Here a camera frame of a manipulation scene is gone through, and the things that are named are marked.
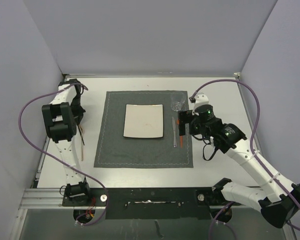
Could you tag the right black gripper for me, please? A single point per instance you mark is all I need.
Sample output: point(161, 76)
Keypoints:
point(184, 117)

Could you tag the dark grey cloth placemat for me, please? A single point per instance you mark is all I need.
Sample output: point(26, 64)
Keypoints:
point(116, 151)

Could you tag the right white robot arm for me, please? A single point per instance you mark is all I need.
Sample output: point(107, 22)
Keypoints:
point(277, 199)

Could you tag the dark thin utensil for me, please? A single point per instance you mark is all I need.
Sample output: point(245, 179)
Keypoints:
point(81, 132)

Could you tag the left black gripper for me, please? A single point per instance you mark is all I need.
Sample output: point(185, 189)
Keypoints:
point(78, 115)

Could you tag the clear plastic cup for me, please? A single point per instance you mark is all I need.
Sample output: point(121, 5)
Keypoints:
point(177, 100)

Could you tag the silver table knife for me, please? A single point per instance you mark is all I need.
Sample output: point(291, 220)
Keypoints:
point(174, 132)

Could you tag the orange plastic spoon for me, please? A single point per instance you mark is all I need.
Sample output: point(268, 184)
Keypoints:
point(180, 137)

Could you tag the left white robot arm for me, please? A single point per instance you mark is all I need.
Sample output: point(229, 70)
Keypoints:
point(62, 117)

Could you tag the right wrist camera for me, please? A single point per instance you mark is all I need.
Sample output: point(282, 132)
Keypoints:
point(199, 99)

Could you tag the gold fork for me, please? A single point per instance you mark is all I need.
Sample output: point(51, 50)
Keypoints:
point(82, 153)

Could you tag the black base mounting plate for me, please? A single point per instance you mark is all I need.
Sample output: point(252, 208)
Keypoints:
point(150, 203)

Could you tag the white square plate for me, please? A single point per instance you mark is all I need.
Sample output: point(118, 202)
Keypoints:
point(143, 121)

